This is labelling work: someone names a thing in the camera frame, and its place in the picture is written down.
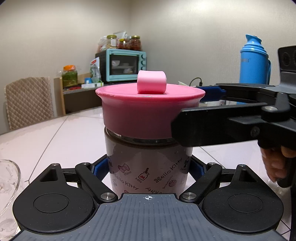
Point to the red chili jar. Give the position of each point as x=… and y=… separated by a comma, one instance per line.
x=124, y=44
x=135, y=43

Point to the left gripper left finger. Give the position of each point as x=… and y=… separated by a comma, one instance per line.
x=91, y=176

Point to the blue thermos flask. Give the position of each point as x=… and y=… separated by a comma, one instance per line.
x=255, y=66

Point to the green pickle jar orange lid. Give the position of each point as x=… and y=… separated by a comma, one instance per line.
x=69, y=76

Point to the pink bottle cap with strap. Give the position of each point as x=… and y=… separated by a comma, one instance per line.
x=146, y=108

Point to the right hand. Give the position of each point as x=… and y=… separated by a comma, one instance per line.
x=274, y=162

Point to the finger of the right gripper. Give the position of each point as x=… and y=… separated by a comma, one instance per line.
x=246, y=93
x=216, y=125

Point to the light contents glass jar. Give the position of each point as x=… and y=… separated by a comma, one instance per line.
x=111, y=42

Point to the teal toaster oven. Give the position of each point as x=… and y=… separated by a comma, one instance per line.
x=120, y=66

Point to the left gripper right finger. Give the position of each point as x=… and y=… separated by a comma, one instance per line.
x=206, y=178

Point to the clear glass bowl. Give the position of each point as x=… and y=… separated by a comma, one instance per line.
x=10, y=188

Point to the pink Hello Kitty bottle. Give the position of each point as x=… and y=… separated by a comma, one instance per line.
x=146, y=166

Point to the wooden side shelf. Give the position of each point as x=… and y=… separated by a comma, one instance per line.
x=75, y=100

